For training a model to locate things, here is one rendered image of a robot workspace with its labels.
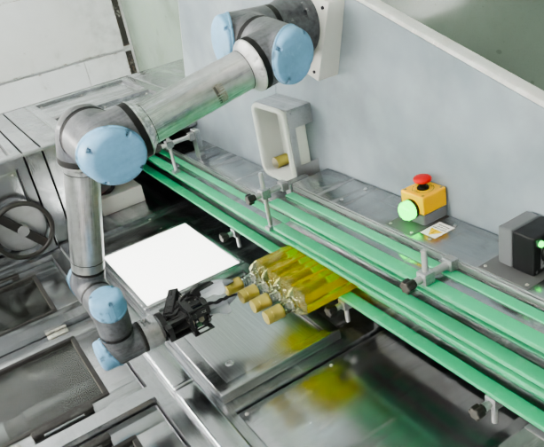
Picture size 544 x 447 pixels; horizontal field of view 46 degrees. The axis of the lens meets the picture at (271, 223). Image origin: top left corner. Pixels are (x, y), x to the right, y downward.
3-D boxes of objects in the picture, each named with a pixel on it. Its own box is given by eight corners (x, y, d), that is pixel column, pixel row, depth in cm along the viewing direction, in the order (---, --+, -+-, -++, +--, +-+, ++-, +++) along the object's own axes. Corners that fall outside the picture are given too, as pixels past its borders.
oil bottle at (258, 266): (315, 250, 174) (248, 282, 165) (311, 231, 172) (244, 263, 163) (327, 256, 169) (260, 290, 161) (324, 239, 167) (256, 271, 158)
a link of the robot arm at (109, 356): (98, 354, 137) (108, 380, 142) (145, 331, 142) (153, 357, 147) (86, 333, 143) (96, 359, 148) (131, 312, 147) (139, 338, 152)
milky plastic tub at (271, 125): (287, 163, 196) (263, 173, 192) (274, 92, 186) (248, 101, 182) (319, 177, 182) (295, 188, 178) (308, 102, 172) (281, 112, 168)
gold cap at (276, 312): (279, 313, 149) (263, 321, 148) (276, 301, 148) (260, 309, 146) (287, 319, 146) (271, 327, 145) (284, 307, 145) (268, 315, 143)
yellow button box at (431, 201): (426, 205, 147) (402, 217, 144) (424, 176, 143) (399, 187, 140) (449, 214, 141) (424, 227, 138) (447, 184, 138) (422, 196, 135)
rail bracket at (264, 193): (288, 217, 179) (251, 234, 174) (279, 162, 171) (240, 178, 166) (295, 220, 176) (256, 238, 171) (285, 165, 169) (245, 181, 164)
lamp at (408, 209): (406, 214, 142) (396, 219, 141) (404, 196, 140) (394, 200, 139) (420, 220, 138) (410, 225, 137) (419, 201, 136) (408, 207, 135)
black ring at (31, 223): (59, 241, 232) (1, 265, 223) (40, 189, 222) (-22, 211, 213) (63, 246, 228) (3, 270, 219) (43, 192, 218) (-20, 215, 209)
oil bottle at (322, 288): (355, 273, 160) (285, 310, 152) (352, 254, 158) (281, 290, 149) (369, 282, 156) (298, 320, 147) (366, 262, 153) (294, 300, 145)
